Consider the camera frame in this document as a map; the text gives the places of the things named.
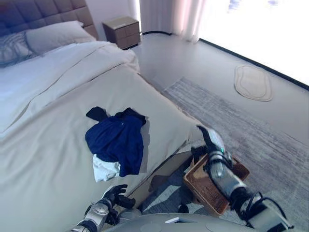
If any brown wooden nightstand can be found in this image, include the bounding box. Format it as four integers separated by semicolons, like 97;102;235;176
102;15;141;50

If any navy blue garment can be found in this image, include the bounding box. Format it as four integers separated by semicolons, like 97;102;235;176
84;115;147;177

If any grey robot torso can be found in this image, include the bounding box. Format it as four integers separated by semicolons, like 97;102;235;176
110;209;252;232

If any white sheer curtain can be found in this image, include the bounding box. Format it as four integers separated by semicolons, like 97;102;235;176
139;0;232;44

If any white garment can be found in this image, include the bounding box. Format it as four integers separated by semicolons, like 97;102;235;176
92;154;121;183

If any beige oval floor mat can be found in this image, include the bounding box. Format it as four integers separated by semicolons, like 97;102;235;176
233;64;274;102

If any bed with beige duvet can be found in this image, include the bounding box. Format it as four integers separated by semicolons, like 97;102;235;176
0;40;206;232

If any grey patterned pillow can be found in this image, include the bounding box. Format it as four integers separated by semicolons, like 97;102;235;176
0;30;39;68

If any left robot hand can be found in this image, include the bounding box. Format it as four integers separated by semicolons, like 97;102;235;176
102;184;136;210

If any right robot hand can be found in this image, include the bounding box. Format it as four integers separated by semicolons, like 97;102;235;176
191;125;226;158

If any brown wicker basket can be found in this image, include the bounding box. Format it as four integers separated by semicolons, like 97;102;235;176
183;152;251;216

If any white pillow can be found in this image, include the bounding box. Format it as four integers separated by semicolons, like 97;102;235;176
25;20;97;54

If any grey striped area rug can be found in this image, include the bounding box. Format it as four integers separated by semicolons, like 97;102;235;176
140;76;309;232

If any brown tufted headboard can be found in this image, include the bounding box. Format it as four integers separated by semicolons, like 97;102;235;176
0;0;99;41

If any black garment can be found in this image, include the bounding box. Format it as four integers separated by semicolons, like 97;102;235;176
85;106;147;126

